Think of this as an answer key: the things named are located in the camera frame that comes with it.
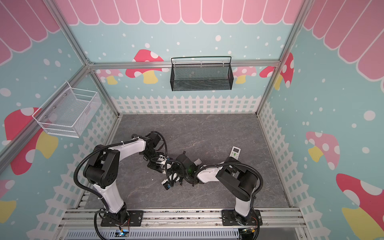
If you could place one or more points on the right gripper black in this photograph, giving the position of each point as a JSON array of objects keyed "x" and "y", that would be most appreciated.
[{"x": 181, "y": 159}]

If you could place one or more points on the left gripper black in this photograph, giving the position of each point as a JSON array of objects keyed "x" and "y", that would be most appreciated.
[{"x": 154, "y": 166}]

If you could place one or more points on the white remote control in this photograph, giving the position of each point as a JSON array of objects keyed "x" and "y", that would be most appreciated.
[
  {"x": 235, "y": 152},
  {"x": 166, "y": 164}
]

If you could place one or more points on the white battery cover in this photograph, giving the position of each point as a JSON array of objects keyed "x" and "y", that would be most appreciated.
[{"x": 197, "y": 162}]

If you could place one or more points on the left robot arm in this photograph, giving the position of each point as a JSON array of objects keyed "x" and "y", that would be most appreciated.
[{"x": 98, "y": 171}]

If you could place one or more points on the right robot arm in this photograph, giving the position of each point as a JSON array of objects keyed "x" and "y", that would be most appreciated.
[{"x": 242, "y": 181}]

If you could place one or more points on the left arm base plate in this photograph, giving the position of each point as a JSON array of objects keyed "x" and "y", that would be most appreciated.
[{"x": 132, "y": 218}]

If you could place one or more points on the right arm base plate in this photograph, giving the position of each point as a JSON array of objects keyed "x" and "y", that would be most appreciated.
[{"x": 232, "y": 218}]

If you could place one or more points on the white slotted cable duct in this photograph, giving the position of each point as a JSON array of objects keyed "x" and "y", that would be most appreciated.
[{"x": 171, "y": 234}]

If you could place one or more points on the black mesh wall basket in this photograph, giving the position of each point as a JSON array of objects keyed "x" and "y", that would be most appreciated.
[{"x": 211, "y": 73}]

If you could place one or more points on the white mesh wall basket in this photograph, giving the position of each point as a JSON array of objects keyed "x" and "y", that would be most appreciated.
[{"x": 68, "y": 112}]

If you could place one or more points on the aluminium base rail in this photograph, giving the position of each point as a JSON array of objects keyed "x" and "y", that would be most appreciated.
[{"x": 278, "y": 223}]

